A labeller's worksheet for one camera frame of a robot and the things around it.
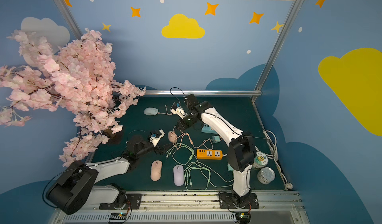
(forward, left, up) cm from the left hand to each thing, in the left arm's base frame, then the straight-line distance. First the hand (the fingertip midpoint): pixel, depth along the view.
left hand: (168, 134), depth 85 cm
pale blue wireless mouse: (+27, +18, -12) cm, 34 cm away
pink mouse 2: (-17, +6, -11) cm, 21 cm away
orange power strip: (-7, -25, -10) cm, 28 cm away
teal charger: (+4, -29, -11) cm, 31 cm away
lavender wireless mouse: (-19, -7, -11) cm, 23 cm away
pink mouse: (+1, -2, -3) cm, 4 cm away
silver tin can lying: (-19, -54, -7) cm, 58 cm away
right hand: (+3, -7, +4) cm, 9 cm away
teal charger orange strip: (-15, -36, -10) cm, 40 cm away
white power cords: (+7, -70, -16) cm, 72 cm away
